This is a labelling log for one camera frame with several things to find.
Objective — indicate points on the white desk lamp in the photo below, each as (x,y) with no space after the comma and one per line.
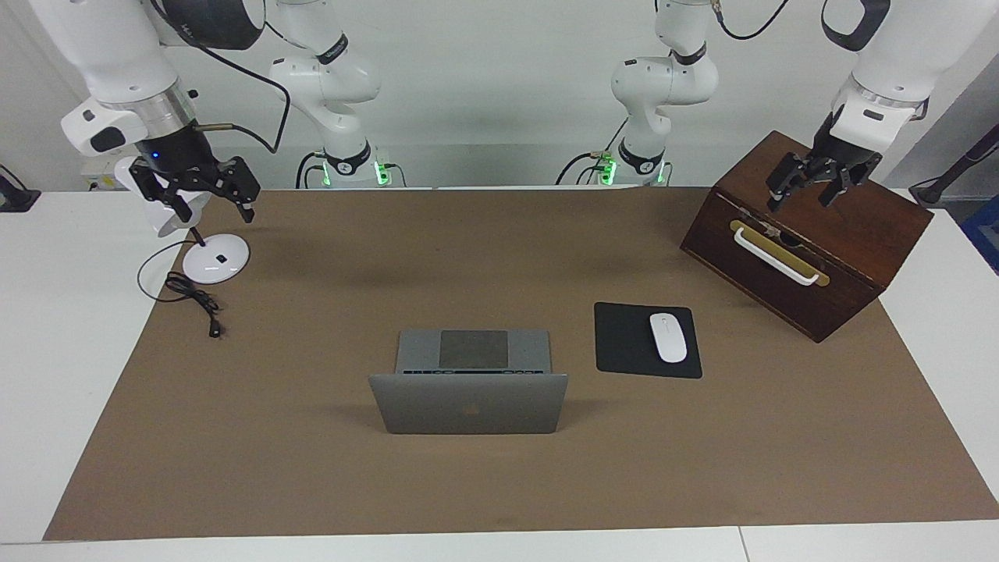
(215,264)

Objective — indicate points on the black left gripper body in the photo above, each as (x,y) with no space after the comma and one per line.
(847,152)

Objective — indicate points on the white computer mouse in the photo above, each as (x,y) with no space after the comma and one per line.
(668,337)

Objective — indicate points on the grey laptop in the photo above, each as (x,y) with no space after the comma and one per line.
(468,406)

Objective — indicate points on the blue crate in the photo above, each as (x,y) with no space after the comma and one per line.
(985,234)

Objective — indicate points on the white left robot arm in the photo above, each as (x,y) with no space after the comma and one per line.
(663,82)

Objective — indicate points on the black mouse pad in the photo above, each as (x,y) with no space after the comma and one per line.
(624,343)

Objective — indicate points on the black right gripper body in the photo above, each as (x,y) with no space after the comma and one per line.
(175,152)

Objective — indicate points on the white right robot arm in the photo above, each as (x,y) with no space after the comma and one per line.
(117,47)

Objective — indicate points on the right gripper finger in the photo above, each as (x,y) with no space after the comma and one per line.
(238,179)
(160,183)

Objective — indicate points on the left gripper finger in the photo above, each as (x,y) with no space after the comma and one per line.
(841,183)
(790,176)

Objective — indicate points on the black clamp base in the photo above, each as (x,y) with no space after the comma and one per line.
(15,199)

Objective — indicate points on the black stand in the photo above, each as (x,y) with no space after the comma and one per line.
(956,168)

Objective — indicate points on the brown table mat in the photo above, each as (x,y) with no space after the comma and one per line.
(499,484)

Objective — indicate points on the dark wooden box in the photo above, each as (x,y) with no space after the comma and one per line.
(843,211)

